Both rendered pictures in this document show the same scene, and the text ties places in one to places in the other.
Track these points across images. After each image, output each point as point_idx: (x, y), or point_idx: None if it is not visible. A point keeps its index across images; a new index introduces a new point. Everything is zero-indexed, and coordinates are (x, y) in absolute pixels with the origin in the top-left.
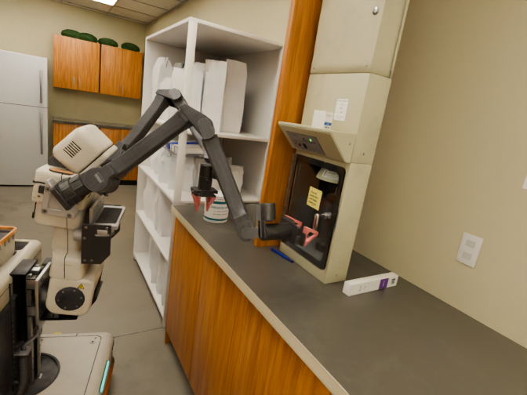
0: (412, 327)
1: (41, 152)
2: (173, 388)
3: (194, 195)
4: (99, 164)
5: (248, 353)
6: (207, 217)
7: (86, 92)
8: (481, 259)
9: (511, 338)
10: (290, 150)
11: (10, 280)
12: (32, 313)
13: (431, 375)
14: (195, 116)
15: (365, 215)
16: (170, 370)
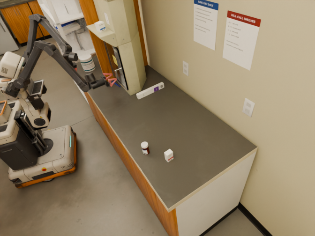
0: (158, 108)
1: (4, 31)
2: (102, 138)
3: None
4: (18, 72)
5: (109, 127)
6: (84, 70)
7: None
8: (189, 72)
9: (202, 102)
10: None
11: (15, 121)
12: (30, 129)
13: (154, 127)
14: (42, 46)
15: (154, 52)
16: (100, 131)
